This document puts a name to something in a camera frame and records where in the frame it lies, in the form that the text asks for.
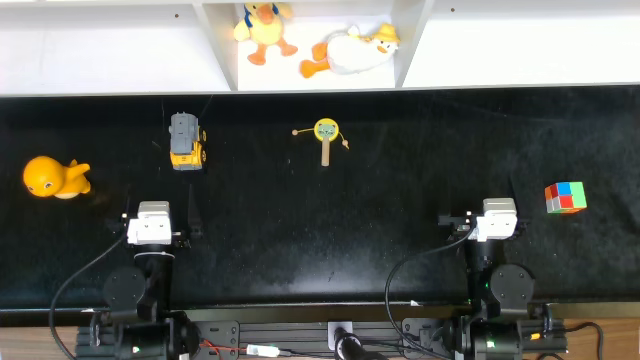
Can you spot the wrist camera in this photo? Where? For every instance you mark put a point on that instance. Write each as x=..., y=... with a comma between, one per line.
x=150, y=225
x=496, y=220

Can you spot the yellow rubber duck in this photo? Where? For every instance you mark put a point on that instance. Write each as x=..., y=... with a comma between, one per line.
x=47, y=177

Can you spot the many-coloured puzzle cube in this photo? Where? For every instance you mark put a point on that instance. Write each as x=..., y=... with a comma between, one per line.
x=565, y=197

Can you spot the yellow plush duck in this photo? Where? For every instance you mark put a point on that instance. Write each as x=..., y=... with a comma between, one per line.
x=265, y=30

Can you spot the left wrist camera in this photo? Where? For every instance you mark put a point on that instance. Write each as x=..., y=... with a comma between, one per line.
x=150, y=225

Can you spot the white plush duck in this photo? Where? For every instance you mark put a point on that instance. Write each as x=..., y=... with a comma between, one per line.
x=355, y=52

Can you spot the grey and yellow toy truck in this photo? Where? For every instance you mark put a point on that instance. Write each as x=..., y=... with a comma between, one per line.
x=182, y=135

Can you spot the mounting rail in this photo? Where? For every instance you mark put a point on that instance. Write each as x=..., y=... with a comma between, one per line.
x=300, y=340

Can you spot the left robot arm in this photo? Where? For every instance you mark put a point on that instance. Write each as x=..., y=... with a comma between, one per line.
x=155, y=280

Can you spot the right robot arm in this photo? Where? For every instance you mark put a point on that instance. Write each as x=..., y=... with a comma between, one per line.
x=510, y=287

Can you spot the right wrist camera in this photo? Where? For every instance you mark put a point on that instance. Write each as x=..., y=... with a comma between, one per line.
x=496, y=220

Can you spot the white shelf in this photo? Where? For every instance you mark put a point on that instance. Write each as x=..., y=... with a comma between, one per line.
x=125, y=60

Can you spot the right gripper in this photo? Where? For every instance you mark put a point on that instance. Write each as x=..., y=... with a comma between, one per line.
x=455, y=224

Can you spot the yellow wooden rattle drum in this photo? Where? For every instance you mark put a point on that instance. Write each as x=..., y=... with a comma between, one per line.
x=326, y=131

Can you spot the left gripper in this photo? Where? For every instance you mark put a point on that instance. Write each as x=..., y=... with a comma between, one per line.
x=181, y=239

